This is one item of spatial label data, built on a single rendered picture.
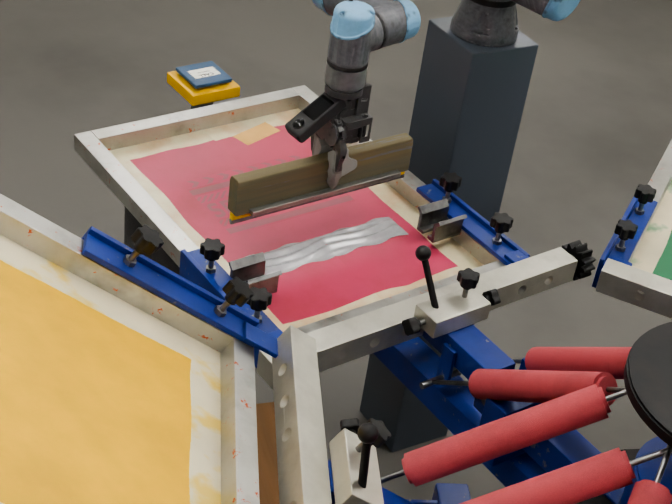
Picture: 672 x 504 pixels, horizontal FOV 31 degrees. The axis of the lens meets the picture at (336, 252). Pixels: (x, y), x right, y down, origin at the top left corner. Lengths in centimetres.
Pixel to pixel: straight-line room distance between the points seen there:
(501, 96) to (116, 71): 250
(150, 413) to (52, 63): 350
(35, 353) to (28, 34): 375
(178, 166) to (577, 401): 119
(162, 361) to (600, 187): 316
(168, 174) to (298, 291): 46
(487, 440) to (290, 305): 64
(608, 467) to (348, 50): 93
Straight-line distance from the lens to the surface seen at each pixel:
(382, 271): 238
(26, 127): 464
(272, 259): 236
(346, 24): 220
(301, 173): 231
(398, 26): 228
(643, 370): 170
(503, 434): 174
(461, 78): 274
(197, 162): 264
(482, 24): 274
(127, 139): 267
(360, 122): 231
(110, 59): 512
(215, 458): 170
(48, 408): 157
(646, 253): 262
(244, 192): 226
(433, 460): 176
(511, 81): 280
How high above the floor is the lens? 234
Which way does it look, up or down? 35 degrees down
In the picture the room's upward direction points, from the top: 8 degrees clockwise
